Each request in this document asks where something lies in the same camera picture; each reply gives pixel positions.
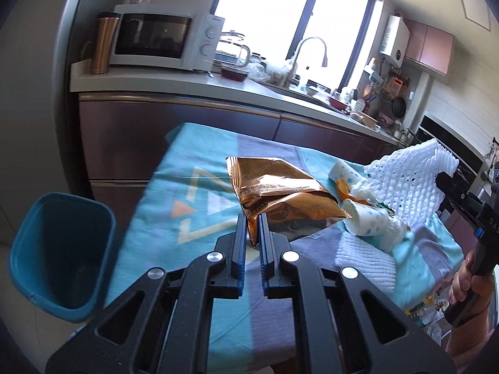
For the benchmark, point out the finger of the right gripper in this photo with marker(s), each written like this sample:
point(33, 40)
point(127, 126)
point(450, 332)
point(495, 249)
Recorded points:
point(454, 190)

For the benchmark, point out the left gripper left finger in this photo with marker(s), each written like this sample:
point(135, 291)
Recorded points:
point(162, 322)

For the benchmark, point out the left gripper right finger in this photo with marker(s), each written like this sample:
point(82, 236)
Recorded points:
point(342, 322)

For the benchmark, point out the white foam fruit net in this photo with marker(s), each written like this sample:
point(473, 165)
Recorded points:
point(406, 179)

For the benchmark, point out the white tissue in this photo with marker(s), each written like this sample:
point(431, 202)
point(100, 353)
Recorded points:
point(362, 190)

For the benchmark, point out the copper foil snack bag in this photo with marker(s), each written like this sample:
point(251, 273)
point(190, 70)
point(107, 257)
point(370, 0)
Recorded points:
point(280, 190)

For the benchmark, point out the blue plastic trash bin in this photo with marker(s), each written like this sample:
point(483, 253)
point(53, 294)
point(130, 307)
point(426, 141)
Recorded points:
point(60, 255)

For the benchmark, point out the chrome kitchen faucet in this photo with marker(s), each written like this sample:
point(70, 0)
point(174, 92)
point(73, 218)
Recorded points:
point(310, 54)

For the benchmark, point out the large kitchen window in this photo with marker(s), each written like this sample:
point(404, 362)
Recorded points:
point(273, 29)

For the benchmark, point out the person's right hand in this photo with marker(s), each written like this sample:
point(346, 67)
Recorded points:
point(464, 282)

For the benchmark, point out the black built-in oven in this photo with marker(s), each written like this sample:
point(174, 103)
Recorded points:
point(472, 164)

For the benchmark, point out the crumpled clear plastic wrap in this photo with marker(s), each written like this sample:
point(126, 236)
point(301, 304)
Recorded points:
point(394, 233)

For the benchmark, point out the near dotted paper cup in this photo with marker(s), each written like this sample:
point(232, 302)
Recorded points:
point(364, 220)

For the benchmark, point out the dotted paper cup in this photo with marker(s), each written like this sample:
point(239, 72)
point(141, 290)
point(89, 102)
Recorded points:
point(352, 179)
point(364, 220)

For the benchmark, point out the hanging black frying pan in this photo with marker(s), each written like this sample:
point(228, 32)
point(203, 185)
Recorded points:
point(401, 104)

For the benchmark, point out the orange peel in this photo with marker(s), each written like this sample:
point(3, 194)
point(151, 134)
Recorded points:
point(344, 193)

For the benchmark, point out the far dotted paper cup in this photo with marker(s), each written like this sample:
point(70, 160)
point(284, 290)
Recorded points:
point(352, 179)

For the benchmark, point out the red bowl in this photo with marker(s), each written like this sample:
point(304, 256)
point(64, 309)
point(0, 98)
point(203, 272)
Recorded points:
point(337, 104)

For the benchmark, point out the white water heater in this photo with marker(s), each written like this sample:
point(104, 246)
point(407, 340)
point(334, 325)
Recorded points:
point(395, 41)

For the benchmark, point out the dark brown base cabinets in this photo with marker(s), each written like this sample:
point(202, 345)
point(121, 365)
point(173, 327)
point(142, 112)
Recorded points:
point(126, 135)

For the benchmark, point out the clear plastic bag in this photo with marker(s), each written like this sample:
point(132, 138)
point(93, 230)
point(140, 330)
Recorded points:
point(270, 71)

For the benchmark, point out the dark red food container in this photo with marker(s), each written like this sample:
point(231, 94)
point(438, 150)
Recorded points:
point(235, 74)

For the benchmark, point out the glass electric kettle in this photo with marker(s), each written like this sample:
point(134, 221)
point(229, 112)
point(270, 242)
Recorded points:
point(231, 50)

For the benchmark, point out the white microwave oven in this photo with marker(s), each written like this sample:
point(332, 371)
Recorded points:
point(165, 36)

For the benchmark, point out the copper travel mug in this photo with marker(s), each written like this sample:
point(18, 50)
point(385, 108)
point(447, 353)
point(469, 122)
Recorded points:
point(106, 25)

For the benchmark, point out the grey refrigerator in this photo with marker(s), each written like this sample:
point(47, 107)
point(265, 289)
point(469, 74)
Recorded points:
point(41, 145)

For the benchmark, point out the pink wall cabinet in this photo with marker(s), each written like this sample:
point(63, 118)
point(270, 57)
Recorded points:
point(429, 47)

